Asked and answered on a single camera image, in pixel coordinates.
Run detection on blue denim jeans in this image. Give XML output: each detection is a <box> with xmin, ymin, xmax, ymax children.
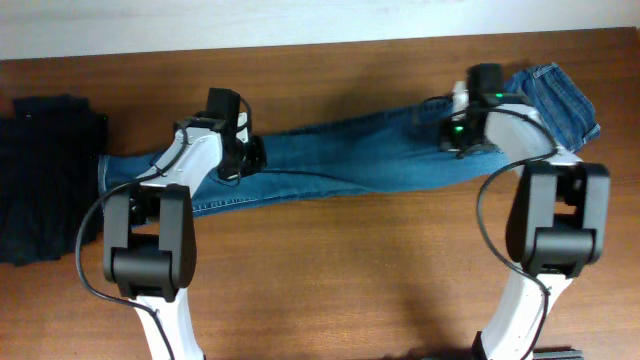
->
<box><xmin>98</xmin><ymin>63</ymin><xmax>601</xmax><ymax>217</ymax></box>

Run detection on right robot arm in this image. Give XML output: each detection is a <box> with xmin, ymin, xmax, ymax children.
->
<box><xmin>439</xmin><ymin>63</ymin><xmax>611</xmax><ymax>360</ymax></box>

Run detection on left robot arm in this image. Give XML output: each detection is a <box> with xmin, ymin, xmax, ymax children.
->
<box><xmin>103</xmin><ymin>88</ymin><xmax>266</xmax><ymax>359</ymax></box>

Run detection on black folded garment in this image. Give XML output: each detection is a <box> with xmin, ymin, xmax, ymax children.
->
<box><xmin>1</xmin><ymin>95</ymin><xmax>108</xmax><ymax>266</ymax></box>

